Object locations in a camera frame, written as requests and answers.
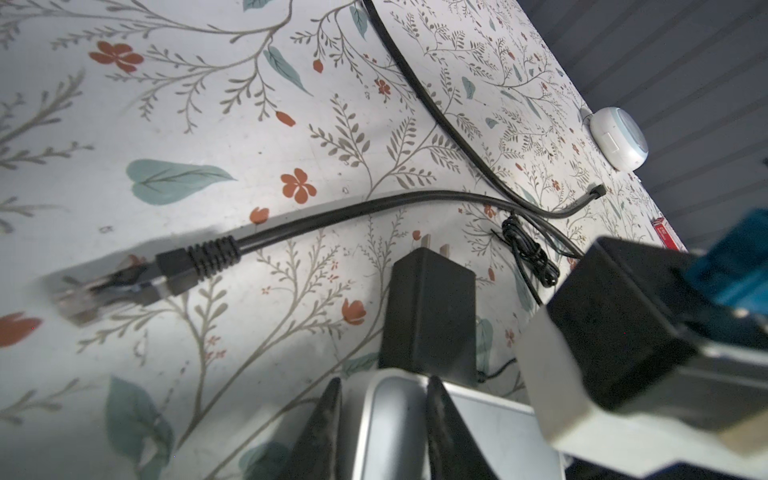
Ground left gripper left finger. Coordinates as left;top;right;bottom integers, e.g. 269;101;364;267
277;377;342;480

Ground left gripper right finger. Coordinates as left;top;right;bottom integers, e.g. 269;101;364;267
425;376;497;479

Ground white network switch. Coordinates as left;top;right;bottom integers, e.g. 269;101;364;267
338;369;565;479

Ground black power adapter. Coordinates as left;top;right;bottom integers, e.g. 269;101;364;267
378;247;516;387

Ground red white small box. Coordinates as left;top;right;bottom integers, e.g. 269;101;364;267
651;217;687;252

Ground white round timer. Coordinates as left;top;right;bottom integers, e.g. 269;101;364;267
580;107;649;172

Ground long black ethernet cable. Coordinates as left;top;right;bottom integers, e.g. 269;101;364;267
50;189;586;328

